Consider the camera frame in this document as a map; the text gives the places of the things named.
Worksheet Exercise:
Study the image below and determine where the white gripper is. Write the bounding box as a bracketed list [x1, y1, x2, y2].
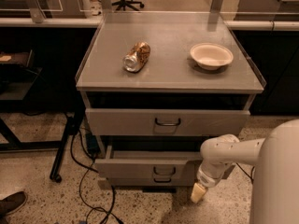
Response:
[191, 161, 231, 203]

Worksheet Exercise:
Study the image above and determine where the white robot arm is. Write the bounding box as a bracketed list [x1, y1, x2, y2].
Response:
[191, 119, 299, 224]

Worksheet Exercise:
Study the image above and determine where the grey top drawer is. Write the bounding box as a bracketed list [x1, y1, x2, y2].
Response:
[86, 108, 249, 136]

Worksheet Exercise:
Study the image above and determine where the grey drawer cabinet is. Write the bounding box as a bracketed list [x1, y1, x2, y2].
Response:
[77, 12, 263, 144]

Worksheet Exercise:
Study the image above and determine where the white paper bowl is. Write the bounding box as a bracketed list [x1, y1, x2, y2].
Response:
[190, 43, 234, 71]

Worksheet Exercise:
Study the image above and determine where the crushed gold soda can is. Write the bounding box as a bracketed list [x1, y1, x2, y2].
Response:
[122, 42, 150, 73]

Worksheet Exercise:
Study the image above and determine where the dark shoe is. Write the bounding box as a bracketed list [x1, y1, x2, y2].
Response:
[0, 191, 27, 217]

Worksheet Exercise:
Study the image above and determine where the person leg with sneaker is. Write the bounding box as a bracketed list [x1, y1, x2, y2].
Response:
[90, 0, 101, 16]

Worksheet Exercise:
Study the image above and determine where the black cable right floor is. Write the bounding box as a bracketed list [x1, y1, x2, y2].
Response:
[235, 161, 256, 185]

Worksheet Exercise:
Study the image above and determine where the black cable floor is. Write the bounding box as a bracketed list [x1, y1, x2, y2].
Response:
[235, 161, 256, 185]
[68, 126, 125, 224]

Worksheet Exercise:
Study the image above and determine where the black cable left floor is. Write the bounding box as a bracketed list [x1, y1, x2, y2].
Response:
[68, 126, 125, 224]

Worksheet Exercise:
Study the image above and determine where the white horizontal rail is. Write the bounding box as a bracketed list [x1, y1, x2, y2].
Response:
[0, 16, 102, 28]

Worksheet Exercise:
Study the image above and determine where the black side table frame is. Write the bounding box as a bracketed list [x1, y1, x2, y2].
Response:
[0, 50, 84, 183]

